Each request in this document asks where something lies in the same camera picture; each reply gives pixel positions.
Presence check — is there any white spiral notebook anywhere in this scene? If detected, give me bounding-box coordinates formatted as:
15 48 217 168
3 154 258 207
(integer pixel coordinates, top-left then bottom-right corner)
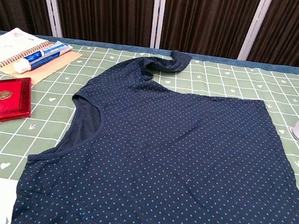
0 25 52 77

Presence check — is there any green checked tablecloth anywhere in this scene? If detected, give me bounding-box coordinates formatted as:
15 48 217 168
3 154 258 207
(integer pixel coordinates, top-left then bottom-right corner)
0 25 299 224

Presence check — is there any blue white toothpaste tube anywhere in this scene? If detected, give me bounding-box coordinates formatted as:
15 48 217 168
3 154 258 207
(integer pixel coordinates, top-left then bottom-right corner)
12 34 73 81

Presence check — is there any tan paper envelope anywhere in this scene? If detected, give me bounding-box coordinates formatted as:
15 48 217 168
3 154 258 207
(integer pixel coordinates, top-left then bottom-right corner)
1 40 83 92

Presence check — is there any teal table edge cover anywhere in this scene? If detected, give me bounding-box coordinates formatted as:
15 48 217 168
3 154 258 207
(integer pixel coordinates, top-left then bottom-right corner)
0 19 299 83

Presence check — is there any navy polka dot shirt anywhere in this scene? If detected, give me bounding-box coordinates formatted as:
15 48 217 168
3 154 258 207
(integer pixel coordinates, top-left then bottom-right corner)
9 28 299 224

